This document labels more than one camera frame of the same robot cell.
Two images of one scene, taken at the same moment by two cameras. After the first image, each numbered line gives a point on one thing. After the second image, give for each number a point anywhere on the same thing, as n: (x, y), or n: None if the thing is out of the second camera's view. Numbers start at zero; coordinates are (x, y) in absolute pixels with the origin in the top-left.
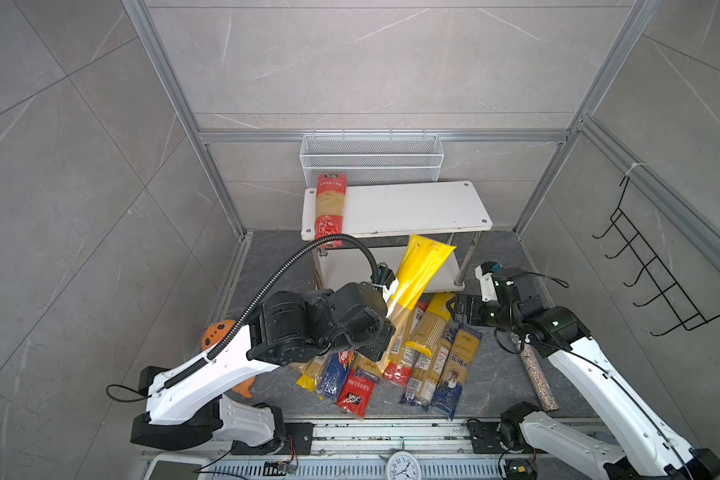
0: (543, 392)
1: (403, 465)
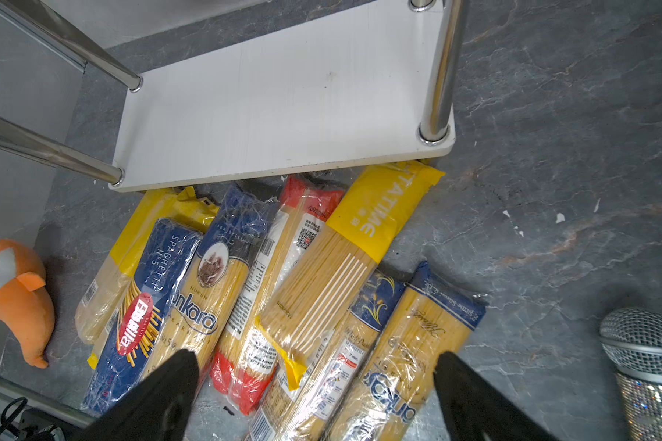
0: (647, 348)
1: None
